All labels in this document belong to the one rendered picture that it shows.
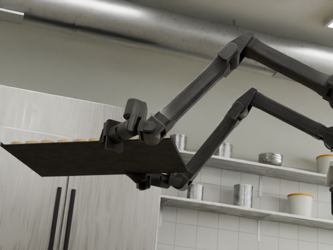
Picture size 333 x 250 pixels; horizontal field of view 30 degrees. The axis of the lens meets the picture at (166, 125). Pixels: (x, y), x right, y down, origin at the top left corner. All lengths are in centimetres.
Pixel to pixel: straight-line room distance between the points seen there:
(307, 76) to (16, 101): 296
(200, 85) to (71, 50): 388
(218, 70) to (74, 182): 260
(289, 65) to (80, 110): 282
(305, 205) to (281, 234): 37
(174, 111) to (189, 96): 7
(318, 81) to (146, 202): 271
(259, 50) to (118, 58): 387
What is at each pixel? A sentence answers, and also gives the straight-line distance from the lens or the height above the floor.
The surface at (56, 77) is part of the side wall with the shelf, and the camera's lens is 570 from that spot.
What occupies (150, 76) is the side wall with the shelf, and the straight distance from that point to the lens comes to 589.
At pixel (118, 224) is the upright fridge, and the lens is 449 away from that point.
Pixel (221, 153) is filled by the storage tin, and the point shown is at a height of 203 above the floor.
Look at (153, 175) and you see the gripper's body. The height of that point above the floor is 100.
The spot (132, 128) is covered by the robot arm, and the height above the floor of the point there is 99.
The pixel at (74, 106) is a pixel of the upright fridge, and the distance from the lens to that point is 469.
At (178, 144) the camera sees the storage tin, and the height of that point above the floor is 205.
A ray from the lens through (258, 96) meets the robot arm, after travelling 251.
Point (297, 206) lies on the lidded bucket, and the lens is 581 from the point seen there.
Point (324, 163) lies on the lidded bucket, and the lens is 607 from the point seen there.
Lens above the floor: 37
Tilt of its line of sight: 20 degrees up
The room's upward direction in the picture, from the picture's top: 5 degrees clockwise
